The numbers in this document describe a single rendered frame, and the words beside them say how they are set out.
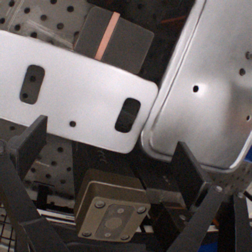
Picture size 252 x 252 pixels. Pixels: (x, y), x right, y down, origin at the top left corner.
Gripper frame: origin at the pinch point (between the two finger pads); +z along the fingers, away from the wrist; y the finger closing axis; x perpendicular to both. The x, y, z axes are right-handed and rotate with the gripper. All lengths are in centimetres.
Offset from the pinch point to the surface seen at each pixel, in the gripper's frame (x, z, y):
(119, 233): -12.7, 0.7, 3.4
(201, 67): 9.1, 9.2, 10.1
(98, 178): -6.6, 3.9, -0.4
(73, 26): 12.0, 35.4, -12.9
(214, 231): -20.5, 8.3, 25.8
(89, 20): 11.3, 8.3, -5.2
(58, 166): -26.9, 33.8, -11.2
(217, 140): -1.0, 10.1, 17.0
